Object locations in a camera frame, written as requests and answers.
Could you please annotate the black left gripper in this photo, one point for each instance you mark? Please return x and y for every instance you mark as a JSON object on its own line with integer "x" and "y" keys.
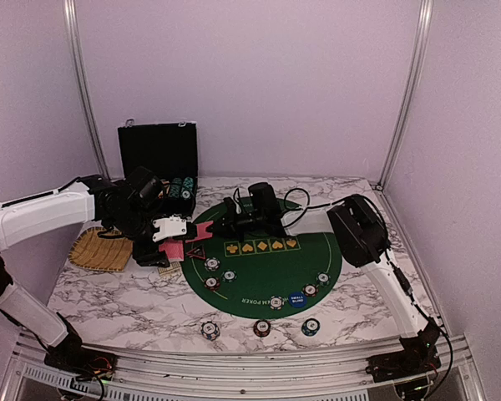
{"x": 149, "y": 256}

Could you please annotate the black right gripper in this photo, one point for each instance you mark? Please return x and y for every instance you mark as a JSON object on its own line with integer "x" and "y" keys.
{"x": 228, "y": 230}

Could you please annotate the single red-backed card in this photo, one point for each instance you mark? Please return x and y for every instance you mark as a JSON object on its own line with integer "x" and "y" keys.
{"x": 203, "y": 232}

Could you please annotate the black red all-in triangle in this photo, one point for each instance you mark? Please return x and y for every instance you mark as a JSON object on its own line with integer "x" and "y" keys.
{"x": 197, "y": 252}

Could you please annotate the green chip group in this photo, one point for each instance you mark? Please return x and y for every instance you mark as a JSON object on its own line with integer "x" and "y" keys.
{"x": 229, "y": 276}

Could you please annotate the blue small blind button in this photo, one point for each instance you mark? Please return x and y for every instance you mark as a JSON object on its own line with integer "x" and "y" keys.
{"x": 297, "y": 299}

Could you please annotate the red black chip stack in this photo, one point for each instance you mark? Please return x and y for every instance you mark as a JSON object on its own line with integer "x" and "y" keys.
{"x": 262, "y": 328}

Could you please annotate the dark chip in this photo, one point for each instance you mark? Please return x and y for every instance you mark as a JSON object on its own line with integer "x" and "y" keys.
{"x": 310, "y": 290}

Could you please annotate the red-backed card deck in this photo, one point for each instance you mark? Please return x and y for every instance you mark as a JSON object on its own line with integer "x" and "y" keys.
{"x": 174, "y": 250}

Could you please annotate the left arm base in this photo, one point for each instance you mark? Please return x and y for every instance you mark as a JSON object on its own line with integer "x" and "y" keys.
{"x": 72, "y": 356}

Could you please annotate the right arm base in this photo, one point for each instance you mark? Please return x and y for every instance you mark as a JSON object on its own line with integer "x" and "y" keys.
{"x": 418, "y": 355}

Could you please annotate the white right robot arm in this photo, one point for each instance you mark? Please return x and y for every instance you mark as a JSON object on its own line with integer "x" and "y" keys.
{"x": 360, "y": 231}

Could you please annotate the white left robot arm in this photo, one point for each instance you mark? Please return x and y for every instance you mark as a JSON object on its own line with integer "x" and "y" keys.
{"x": 37, "y": 230}

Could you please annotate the woven bamboo tray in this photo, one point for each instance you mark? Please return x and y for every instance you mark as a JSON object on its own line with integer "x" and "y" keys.
{"x": 94, "y": 253}

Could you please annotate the teal chips row in case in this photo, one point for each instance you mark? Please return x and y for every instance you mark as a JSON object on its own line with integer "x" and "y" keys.
{"x": 187, "y": 188}

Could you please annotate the green chips row in case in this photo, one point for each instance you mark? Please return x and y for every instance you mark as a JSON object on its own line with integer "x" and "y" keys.
{"x": 175, "y": 188}

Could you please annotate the blue gold card box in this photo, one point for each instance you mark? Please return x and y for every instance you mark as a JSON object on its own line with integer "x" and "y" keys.
{"x": 173, "y": 269}

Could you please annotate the black poker chip case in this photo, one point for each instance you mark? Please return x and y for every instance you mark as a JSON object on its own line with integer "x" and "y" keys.
{"x": 168, "y": 150}

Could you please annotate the round green poker mat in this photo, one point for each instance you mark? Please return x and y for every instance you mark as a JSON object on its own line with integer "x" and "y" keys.
{"x": 266, "y": 266}

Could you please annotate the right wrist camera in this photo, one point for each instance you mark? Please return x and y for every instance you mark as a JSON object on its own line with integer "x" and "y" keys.
{"x": 231, "y": 208}

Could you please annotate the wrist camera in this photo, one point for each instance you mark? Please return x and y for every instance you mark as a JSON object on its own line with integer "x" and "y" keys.
{"x": 168, "y": 227}
{"x": 231, "y": 208}

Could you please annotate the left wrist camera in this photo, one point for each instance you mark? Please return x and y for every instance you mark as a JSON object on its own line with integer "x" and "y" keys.
{"x": 168, "y": 227}

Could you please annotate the aluminium front rail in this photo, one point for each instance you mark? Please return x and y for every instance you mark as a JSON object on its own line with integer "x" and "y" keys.
{"x": 336, "y": 373}

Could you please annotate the left aluminium frame post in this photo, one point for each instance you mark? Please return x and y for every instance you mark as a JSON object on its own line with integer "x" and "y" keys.
{"x": 71, "y": 23}

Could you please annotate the aluminium frame post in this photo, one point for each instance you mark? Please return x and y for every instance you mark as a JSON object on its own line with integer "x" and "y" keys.
{"x": 419, "y": 51}
{"x": 71, "y": 23}

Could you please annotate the right aluminium frame post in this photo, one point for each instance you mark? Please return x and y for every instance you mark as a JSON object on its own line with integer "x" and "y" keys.
{"x": 419, "y": 51}

